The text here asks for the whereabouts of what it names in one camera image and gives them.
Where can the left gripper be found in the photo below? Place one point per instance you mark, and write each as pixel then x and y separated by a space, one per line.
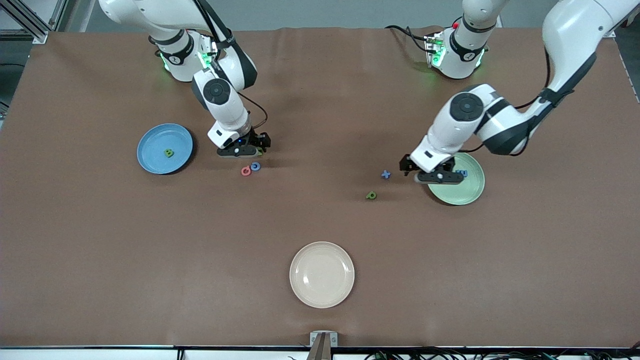
pixel 406 164

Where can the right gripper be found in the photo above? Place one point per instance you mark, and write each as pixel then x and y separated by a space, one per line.
pixel 259 139

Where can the red foam letter Q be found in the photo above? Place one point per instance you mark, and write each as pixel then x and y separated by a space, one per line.
pixel 242 171

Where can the blue foam letter G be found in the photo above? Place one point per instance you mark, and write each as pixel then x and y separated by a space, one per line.
pixel 252 167

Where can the blue foam letter m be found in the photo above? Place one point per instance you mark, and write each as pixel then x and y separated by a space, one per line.
pixel 463 173

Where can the green foam letter B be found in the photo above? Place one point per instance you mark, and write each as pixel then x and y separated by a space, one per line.
pixel 169 153

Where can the green foam letter p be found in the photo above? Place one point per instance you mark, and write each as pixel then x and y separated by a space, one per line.
pixel 370 195

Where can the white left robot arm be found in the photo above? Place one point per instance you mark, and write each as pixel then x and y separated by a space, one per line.
pixel 570 35

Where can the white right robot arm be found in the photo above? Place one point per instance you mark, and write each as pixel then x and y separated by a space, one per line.
pixel 216 91

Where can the green plate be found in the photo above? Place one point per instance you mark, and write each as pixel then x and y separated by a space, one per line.
pixel 462 192

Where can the blue plate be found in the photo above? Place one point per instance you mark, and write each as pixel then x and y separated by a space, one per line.
pixel 165 137

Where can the beige plate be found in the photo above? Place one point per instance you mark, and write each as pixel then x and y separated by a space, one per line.
pixel 322 275

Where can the brown table cover sheet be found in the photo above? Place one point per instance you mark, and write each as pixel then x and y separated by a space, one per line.
pixel 320 220

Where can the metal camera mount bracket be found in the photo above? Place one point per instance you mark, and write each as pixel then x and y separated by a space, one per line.
pixel 323 345

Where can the aluminium frame profile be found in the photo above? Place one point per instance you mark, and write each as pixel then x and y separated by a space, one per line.
pixel 40 36

